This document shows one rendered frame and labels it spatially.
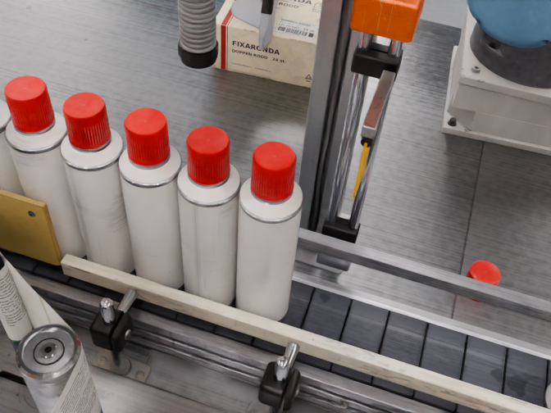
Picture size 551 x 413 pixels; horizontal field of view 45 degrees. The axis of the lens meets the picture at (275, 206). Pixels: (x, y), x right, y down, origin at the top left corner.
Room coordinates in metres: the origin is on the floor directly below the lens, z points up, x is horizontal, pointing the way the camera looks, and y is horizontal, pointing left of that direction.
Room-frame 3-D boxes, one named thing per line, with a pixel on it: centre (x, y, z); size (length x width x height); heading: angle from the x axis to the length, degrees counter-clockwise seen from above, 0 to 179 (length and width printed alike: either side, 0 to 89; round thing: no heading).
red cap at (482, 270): (0.44, -0.23, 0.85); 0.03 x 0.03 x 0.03
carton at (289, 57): (0.83, 0.02, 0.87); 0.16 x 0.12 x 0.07; 80
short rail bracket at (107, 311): (0.31, 0.13, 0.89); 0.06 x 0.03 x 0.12; 166
